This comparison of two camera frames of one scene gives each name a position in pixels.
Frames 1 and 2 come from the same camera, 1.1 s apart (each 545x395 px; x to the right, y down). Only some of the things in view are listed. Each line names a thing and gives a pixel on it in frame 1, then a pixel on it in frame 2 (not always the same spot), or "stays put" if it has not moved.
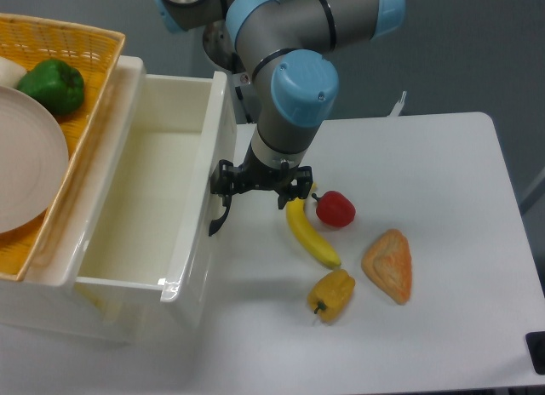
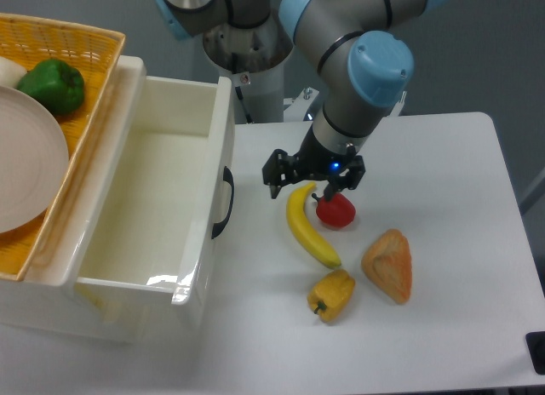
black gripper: [229, 180] → [315, 159]
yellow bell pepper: [331, 293] stays put
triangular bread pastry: [388, 262] stays put
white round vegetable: [10, 72] stays put
